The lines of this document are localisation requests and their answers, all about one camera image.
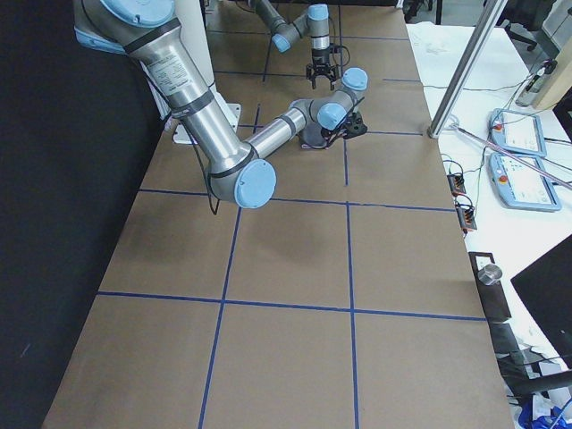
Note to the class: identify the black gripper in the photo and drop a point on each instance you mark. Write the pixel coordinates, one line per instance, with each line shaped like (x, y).
(320, 58)
(311, 135)

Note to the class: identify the pink towel with grey edge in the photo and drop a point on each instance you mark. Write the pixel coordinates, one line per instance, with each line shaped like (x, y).
(311, 138)

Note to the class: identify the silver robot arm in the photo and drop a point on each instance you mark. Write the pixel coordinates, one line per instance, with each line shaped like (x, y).
(169, 38)
(314, 23)

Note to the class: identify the upper orange connector board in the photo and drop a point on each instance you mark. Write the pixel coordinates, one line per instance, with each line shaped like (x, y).
(457, 184)

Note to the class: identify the orange connector board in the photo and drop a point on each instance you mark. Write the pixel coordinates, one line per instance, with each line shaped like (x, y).
(466, 217)
(457, 184)

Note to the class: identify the lower orange connector board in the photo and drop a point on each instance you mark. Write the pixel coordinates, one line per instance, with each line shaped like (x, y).
(466, 217)

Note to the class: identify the upper blue teach pendant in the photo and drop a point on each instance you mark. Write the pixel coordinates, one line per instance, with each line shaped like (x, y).
(517, 132)

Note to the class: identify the blue teach pendant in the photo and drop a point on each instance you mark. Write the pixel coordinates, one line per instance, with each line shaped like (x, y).
(517, 132)
(520, 187)

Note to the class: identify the lower blue teach pendant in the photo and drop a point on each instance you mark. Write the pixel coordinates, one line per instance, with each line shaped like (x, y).
(520, 187)

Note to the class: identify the silver metal cylinder weight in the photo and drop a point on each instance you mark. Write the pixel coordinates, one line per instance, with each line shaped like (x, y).
(489, 274)

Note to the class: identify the black office chair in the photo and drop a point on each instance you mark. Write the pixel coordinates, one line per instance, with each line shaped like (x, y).
(520, 12)

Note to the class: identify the black monitor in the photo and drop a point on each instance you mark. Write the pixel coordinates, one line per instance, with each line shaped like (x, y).
(544, 287)

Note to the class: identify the blue plastic bag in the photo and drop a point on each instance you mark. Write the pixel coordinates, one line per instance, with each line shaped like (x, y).
(538, 414)

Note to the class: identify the aluminium frame post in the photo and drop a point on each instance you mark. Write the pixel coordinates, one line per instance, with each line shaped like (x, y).
(475, 45)

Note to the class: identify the black flat bracket plate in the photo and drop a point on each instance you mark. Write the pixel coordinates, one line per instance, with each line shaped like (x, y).
(494, 303)

